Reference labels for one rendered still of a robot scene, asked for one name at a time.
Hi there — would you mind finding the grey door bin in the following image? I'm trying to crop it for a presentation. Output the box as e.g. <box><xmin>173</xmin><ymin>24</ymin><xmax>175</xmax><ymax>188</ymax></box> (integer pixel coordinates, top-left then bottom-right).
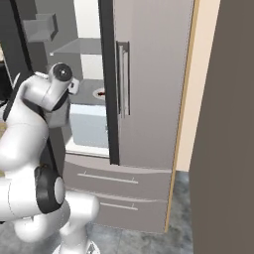
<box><xmin>22</xmin><ymin>13</ymin><xmax>60</xmax><ymax>44</ymax></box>

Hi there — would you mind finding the large grey fridge drawer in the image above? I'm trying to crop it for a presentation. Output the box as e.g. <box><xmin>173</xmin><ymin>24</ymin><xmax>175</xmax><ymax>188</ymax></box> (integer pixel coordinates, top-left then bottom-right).
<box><xmin>62</xmin><ymin>153</ymin><xmax>174</xmax><ymax>201</ymax></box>

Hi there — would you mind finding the long grey door handle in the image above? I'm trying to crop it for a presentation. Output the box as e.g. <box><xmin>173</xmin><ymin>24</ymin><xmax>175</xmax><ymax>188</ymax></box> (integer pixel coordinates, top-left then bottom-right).
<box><xmin>115</xmin><ymin>41</ymin><xmax>131</xmax><ymax>119</ymax></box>

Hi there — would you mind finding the tan wooden side panel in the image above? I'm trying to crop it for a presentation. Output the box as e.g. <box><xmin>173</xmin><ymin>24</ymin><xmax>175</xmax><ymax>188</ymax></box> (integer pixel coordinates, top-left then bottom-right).
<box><xmin>164</xmin><ymin>0</ymin><xmax>201</xmax><ymax>234</ymax></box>

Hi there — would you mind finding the grey fridge shelf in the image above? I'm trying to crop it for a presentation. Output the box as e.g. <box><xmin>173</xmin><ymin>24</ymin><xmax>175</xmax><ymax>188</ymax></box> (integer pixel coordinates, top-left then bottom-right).
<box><xmin>49</xmin><ymin>37</ymin><xmax>103</xmax><ymax>56</ymax></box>

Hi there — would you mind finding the grey fridge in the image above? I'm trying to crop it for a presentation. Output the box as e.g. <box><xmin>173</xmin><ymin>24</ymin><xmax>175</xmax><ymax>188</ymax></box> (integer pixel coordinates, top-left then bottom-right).
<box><xmin>0</xmin><ymin>0</ymin><xmax>196</xmax><ymax>234</ymax></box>

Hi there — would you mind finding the open dark fridge door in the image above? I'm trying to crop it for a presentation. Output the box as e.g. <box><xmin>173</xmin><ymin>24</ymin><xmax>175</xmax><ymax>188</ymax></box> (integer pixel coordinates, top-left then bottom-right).
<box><xmin>0</xmin><ymin>0</ymin><xmax>83</xmax><ymax>167</ymax></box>

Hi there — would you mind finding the long drawer handle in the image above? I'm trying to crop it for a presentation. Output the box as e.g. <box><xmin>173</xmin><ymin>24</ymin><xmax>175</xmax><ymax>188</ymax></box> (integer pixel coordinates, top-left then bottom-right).
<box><xmin>76</xmin><ymin>171</ymin><xmax>140</xmax><ymax>185</ymax></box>

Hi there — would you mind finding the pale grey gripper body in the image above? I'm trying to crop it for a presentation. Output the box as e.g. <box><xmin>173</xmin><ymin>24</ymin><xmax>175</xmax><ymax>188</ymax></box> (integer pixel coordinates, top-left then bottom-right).
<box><xmin>44</xmin><ymin>94</ymin><xmax>71</xmax><ymax>130</ymax></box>

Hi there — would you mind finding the grey-brown cupboard side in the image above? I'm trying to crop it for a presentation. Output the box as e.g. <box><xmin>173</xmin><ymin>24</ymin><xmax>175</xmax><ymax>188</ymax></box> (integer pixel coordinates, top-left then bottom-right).
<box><xmin>189</xmin><ymin>0</ymin><xmax>254</xmax><ymax>254</ymax></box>

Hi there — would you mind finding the short drawer handle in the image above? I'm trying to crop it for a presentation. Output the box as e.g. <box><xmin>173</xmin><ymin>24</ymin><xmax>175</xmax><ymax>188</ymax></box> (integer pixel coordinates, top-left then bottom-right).
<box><xmin>98</xmin><ymin>200</ymin><xmax>140</xmax><ymax>212</ymax></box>

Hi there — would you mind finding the small grey fridge drawer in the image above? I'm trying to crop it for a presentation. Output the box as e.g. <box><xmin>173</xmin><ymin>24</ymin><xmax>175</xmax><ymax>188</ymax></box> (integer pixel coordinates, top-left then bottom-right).
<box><xmin>67</xmin><ymin>188</ymin><xmax>169</xmax><ymax>234</ymax></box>

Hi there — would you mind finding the pale fridge crisper box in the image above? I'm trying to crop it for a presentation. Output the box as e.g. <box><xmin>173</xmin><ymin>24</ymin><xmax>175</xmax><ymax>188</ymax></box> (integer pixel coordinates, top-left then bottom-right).
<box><xmin>68</xmin><ymin>103</ymin><xmax>110</xmax><ymax>149</ymax></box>

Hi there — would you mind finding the closed grey fridge door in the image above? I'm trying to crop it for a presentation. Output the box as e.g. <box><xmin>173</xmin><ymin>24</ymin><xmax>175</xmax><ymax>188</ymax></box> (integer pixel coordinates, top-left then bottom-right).
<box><xmin>98</xmin><ymin>0</ymin><xmax>196</xmax><ymax>171</ymax></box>

